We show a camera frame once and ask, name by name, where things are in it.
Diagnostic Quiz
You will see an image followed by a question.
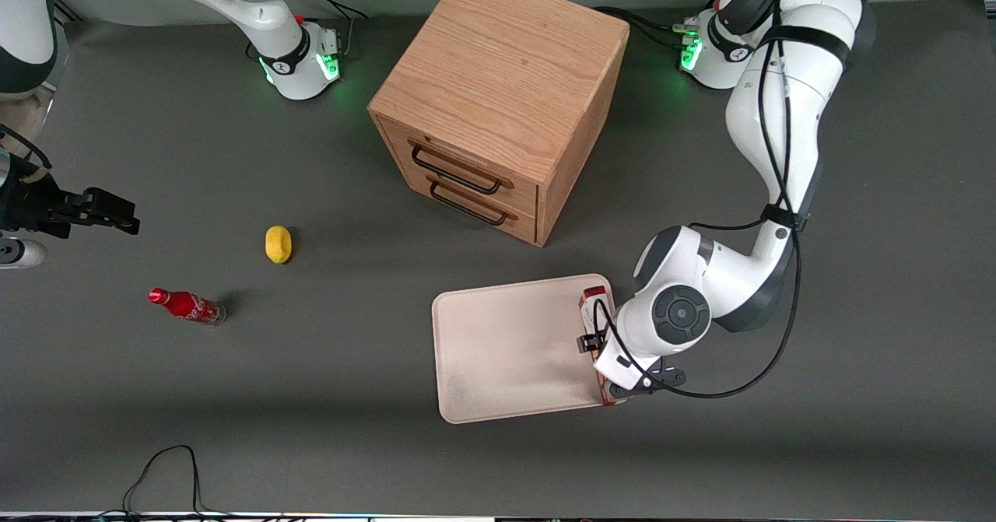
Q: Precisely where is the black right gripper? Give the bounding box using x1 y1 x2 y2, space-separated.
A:
0 170 142 240

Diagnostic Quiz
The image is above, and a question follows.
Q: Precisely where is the wooden drawer cabinet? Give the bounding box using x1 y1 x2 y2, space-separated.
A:
367 0 631 248

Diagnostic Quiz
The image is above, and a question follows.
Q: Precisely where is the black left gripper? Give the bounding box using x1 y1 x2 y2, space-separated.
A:
577 334 688 399

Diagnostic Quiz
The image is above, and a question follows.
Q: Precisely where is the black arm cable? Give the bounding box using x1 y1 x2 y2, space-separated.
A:
0 124 54 190
593 0 896 399

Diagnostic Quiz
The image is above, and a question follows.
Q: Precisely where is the black wire drawer handle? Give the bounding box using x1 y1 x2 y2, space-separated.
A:
409 142 515 196
427 177 519 227

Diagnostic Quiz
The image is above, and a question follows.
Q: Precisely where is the red cookie box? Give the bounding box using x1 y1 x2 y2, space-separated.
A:
577 286 630 408

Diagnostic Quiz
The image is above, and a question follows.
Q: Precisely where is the yellow lemon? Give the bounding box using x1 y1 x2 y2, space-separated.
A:
265 225 293 265

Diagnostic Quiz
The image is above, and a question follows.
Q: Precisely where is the cream rectangular tray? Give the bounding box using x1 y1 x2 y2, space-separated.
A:
431 273 617 425

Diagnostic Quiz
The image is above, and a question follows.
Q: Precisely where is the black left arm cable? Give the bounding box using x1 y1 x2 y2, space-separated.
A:
593 0 896 399

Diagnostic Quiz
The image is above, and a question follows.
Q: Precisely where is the wooden drawer front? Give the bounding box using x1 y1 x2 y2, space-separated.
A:
377 115 540 213
389 166 538 245

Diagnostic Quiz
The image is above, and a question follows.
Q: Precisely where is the red cola bottle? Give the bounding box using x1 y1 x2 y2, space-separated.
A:
148 287 227 327

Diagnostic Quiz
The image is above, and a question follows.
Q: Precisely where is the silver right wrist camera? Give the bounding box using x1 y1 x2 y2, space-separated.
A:
0 238 47 270

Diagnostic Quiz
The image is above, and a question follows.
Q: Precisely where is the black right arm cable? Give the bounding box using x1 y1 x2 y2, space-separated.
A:
0 124 54 190

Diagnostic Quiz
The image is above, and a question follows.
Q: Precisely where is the black looped floor cable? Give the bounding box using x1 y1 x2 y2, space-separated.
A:
121 445 234 520

